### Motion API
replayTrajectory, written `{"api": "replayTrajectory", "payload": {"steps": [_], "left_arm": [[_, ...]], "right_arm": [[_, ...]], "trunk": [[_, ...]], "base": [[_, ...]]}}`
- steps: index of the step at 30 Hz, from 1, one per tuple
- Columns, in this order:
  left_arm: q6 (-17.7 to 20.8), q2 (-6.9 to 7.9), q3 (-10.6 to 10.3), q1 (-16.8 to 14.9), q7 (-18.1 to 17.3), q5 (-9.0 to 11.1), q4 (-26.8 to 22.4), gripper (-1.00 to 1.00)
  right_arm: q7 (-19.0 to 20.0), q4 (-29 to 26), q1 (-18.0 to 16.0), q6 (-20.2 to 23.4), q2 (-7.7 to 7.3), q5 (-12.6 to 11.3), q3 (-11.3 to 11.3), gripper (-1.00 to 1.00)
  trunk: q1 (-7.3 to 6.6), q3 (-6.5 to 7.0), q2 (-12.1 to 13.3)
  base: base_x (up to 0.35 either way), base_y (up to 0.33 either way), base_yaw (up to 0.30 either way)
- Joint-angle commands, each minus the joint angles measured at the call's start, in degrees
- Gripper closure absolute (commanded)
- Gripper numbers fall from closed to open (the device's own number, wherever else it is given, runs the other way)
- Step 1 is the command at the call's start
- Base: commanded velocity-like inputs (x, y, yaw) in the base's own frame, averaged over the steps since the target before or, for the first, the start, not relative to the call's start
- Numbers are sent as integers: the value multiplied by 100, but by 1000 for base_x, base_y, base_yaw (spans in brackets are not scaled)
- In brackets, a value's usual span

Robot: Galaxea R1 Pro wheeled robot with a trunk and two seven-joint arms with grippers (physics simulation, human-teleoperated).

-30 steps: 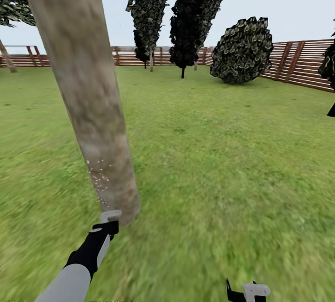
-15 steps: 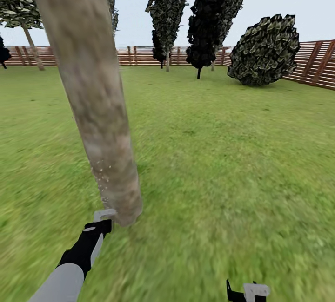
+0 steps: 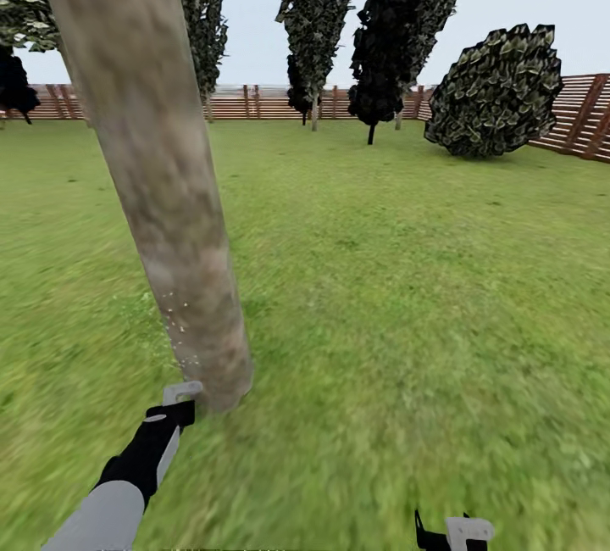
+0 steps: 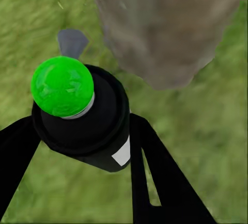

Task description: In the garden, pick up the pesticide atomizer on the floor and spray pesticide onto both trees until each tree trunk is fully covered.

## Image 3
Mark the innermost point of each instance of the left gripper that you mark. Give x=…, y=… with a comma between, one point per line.
x=185, y=411

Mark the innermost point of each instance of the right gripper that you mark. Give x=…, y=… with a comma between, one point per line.
x=437, y=542

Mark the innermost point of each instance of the bush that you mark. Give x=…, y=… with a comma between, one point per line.
x=495, y=100

